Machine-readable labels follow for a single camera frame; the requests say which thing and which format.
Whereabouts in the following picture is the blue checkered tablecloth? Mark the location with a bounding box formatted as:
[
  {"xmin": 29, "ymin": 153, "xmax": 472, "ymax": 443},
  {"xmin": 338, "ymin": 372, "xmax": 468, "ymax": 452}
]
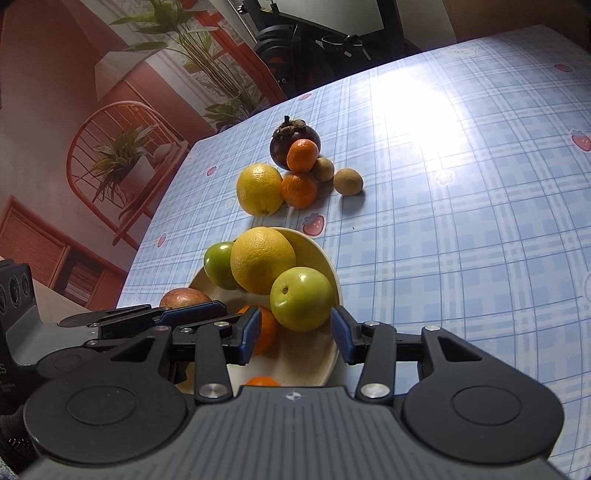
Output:
[{"xmin": 117, "ymin": 23, "xmax": 591, "ymax": 478}]

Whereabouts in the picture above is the cream shallow bowl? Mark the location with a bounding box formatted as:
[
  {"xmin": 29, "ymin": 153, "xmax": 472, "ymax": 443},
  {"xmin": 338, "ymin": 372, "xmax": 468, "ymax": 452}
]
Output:
[{"xmin": 187, "ymin": 226, "xmax": 345, "ymax": 388}]

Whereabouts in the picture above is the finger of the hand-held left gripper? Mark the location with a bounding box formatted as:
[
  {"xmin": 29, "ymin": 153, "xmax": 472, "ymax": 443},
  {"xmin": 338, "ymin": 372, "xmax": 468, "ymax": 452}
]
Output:
[
  {"xmin": 85, "ymin": 301, "xmax": 227, "ymax": 347},
  {"xmin": 59, "ymin": 305, "xmax": 162, "ymax": 329}
]

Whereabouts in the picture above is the printed wall backdrop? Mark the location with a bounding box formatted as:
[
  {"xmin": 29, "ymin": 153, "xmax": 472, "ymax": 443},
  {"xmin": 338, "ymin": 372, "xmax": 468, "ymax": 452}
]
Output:
[{"xmin": 0, "ymin": 0, "xmax": 288, "ymax": 311}]

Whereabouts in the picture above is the green apple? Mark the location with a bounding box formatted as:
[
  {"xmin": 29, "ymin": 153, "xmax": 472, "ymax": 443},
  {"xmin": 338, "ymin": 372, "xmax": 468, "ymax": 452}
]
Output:
[
  {"xmin": 270, "ymin": 267, "xmax": 335, "ymax": 332},
  {"xmin": 204, "ymin": 241, "xmax": 243, "ymax": 291}
]

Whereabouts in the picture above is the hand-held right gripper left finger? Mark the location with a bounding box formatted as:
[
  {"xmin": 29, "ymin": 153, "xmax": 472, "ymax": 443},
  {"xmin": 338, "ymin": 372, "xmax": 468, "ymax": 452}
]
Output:
[{"xmin": 111, "ymin": 307, "xmax": 262, "ymax": 403}]

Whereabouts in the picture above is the dark purple mangosteen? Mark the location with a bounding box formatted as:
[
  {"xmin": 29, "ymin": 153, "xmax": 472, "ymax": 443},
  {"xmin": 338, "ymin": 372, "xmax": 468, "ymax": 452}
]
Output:
[{"xmin": 269, "ymin": 116, "xmax": 322, "ymax": 169}]

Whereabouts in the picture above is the brown wooden panel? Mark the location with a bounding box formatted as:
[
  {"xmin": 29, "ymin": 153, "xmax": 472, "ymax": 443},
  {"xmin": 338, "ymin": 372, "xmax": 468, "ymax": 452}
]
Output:
[{"xmin": 441, "ymin": 0, "xmax": 591, "ymax": 45}]

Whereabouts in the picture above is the yellow citrus fruit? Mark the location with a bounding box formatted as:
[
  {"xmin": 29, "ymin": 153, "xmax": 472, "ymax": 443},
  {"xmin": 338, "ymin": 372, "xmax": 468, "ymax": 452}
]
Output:
[
  {"xmin": 236, "ymin": 164, "xmax": 284, "ymax": 217},
  {"xmin": 230, "ymin": 227, "xmax": 297, "ymax": 295}
]

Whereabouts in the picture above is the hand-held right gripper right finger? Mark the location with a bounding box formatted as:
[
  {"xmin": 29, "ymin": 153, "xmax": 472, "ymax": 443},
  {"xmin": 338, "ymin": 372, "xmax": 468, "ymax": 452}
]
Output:
[{"xmin": 331, "ymin": 307, "xmax": 490, "ymax": 403}]

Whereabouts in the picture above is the red-brown passion fruit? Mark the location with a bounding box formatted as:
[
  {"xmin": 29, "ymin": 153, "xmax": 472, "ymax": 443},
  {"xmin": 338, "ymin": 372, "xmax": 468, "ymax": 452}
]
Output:
[{"xmin": 159, "ymin": 287, "xmax": 213, "ymax": 311}]

